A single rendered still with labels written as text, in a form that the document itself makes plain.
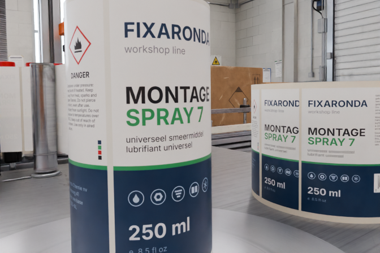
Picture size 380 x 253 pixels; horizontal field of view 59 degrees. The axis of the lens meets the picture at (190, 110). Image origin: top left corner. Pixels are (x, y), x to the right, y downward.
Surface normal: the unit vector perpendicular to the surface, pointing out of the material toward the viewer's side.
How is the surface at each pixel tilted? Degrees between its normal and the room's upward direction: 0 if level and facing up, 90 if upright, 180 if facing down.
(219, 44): 90
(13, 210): 0
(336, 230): 0
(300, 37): 90
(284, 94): 90
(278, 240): 0
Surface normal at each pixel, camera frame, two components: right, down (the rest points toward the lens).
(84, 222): -0.60, 0.05
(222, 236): -0.01, -1.00
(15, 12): 0.49, 0.04
